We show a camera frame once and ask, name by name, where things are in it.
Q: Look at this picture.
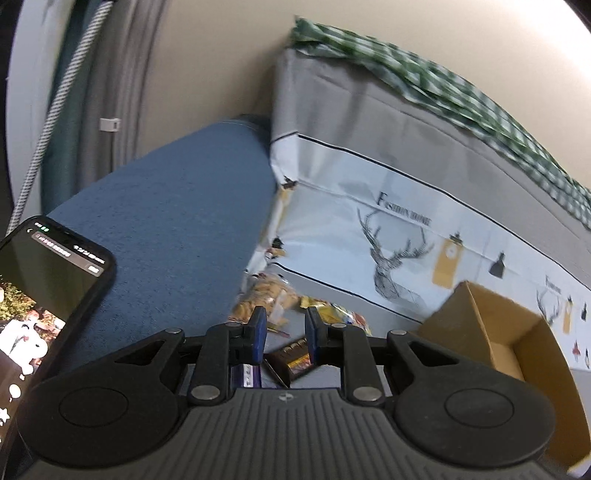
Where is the black white striped cord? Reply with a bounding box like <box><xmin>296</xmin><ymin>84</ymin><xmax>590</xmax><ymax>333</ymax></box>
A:
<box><xmin>7</xmin><ymin>0</ymin><xmax>114</xmax><ymax>234</ymax></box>

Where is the clear biscuit bag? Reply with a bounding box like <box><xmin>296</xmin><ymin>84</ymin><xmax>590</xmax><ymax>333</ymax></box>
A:
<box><xmin>231</xmin><ymin>272</ymin><xmax>301</xmax><ymax>331</ymax></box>

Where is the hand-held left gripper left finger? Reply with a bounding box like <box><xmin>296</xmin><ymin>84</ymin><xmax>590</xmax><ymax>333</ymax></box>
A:
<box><xmin>113</xmin><ymin>305</ymin><xmax>269</xmax><ymax>408</ymax></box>

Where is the dark green curtain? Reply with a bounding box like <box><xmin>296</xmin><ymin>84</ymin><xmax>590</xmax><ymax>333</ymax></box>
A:
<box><xmin>41</xmin><ymin>0</ymin><xmax>110</xmax><ymax>213</ymax></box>

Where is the brown cardboard box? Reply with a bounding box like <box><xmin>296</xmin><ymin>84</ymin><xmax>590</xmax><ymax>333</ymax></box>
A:
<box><xmin>413</xmin><ymin>281</ymin><xmax>581</xmax><ymax>477</ymax></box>

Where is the green checked cloth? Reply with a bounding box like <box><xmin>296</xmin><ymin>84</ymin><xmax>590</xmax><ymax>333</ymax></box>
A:
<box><xmin>288</xmin><ymin>16</ymin><xmax>591</xmax><ymax>223</ymax></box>

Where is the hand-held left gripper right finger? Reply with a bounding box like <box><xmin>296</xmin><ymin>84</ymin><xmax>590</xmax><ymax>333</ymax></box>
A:
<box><xmin>305</xmin><ymin>305</ymin><xmax>467</xmax><ymax>408</ymax></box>

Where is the purple snack packet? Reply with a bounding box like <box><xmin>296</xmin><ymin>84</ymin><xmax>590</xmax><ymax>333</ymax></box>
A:
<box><xmin>229</xmin><ymin>364</ymin><xmax>262</xmax><ymax>388</ymax></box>

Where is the grey deer printed cloth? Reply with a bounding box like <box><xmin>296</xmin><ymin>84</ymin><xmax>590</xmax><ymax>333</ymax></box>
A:
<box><xmin>231</xmin><ymin>46</ymin><xmax>591</xmax><ymax>398</ymax></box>

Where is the grey curtain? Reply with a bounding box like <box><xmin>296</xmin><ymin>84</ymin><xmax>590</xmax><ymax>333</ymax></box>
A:
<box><xmin>76</xmin><ymin>0</ymin><xmax>172</xmax><ymax>195</ymax></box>

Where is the dark brown snack packet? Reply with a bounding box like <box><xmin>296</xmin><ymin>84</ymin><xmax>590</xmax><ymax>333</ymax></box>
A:
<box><xmin>263</xmin><ymin>337</ymin><xmax>315</xmax><ymax>383</ymax></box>

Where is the yellow snack packet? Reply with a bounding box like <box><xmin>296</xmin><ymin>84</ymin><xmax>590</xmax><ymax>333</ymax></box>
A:
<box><xmin>300</xmin><ymin>298</ymin><xmax>356</xmax><ymax>325</ymax></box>
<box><xmin>344</xmin><ymin>311</ymin><xmax>374</xmax><ymax>337</ymax></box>

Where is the black smartphone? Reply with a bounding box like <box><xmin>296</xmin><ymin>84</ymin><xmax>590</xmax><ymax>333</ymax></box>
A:
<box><xmin>0</xmin><ymin>215</ymin><xmax>117</xmax><ymax>444</ymax></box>

